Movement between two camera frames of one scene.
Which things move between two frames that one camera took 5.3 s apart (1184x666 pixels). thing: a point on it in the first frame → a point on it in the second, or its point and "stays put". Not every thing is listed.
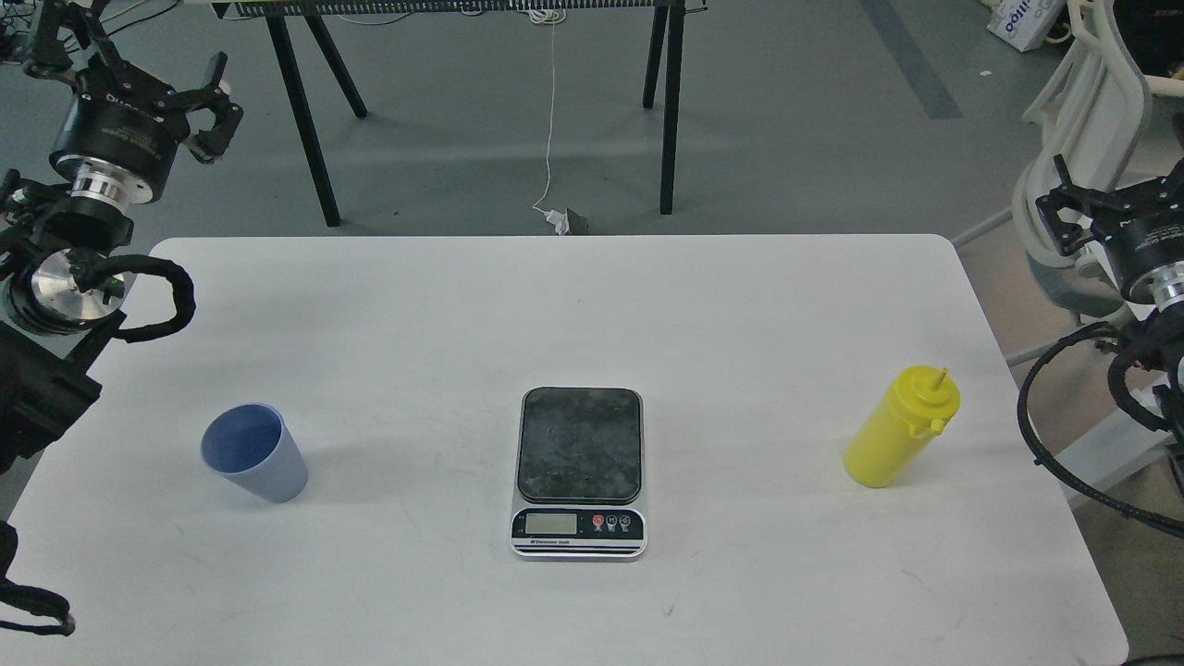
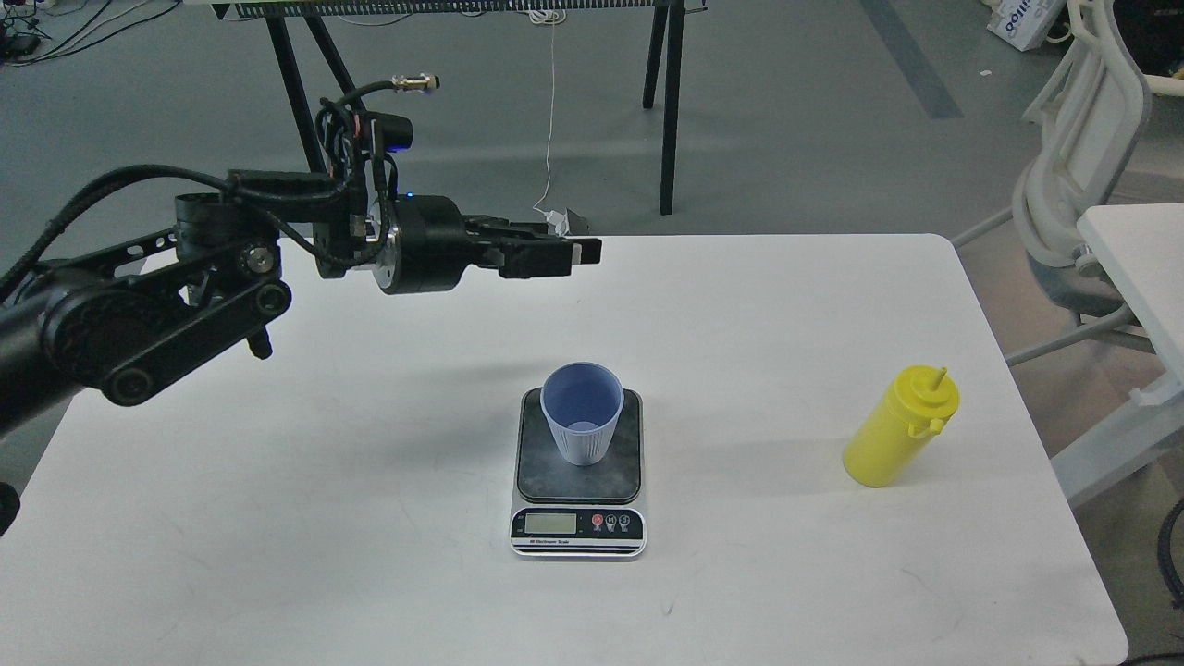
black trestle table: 279,11 stays put
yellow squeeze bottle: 911,413 stays put
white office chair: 1093,117 stays put
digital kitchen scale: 580,489 stays put
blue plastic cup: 252,445 → 584,400
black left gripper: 122,134 → 428,243
